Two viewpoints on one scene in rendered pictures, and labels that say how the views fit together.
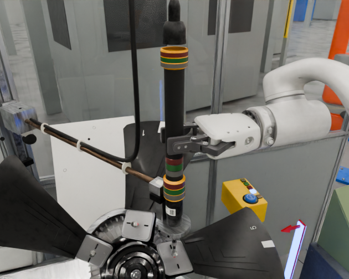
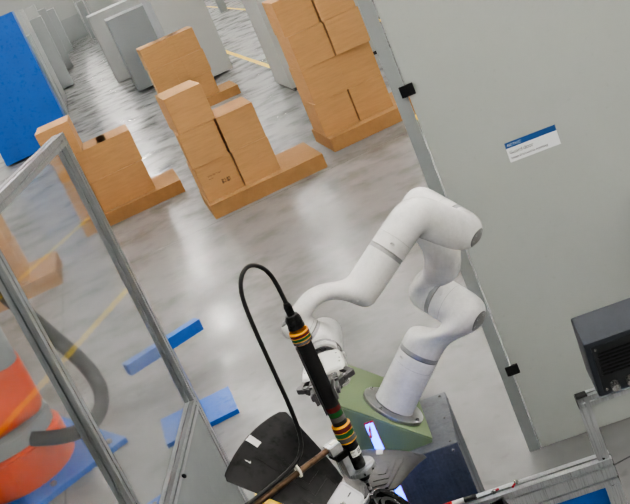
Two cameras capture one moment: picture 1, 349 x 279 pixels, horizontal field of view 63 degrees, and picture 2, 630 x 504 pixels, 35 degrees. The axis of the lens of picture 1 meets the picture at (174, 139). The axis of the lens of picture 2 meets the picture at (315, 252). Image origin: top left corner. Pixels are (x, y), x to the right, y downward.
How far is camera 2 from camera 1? 1.92 m
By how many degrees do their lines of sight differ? 59
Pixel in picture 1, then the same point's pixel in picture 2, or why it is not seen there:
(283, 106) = (322, 332)
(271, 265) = (400, 454)
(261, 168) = not seen: outside the picture
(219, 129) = (333, 364)
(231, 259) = (390, 470)
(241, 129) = (337, 355)
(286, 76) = (307, 314)
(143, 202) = (325, 489)
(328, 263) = not seen: hidden behind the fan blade
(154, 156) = (284, 459)
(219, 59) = (82, 409)
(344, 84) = (346, 290)
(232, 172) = not seen: outside the picture
